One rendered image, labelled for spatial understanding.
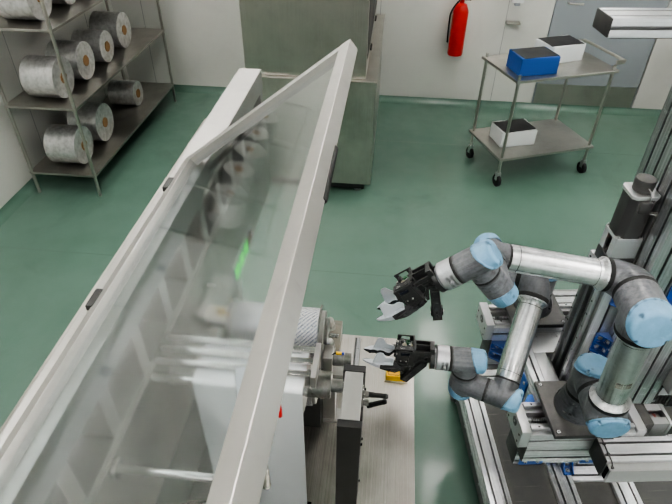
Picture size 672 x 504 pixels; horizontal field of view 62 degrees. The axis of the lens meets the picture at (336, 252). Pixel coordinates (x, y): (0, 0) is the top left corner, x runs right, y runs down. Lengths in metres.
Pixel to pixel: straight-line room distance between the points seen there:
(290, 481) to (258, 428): 1.03
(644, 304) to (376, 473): 0.86
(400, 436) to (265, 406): 1.31
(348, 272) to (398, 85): 2.81
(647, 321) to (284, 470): 0.96
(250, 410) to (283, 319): 0.11
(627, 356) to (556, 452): 0.64
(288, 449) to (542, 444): 1.03
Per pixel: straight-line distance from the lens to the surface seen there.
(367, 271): 3.70
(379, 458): 1.76
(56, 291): 3.93
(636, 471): 2.18
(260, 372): 0.53
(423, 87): 6.02
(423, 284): 1.43
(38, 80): 4.54
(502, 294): 1.44
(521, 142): 4.84
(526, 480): 2.64
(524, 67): 4.41
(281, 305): 0.59
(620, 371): 1.73
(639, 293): 1.60
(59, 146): 4.74
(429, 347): 1.70
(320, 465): 1.74
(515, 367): 1.79
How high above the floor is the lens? 2.40
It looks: 39 degrees down
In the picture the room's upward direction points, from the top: 1 degrees clockwise
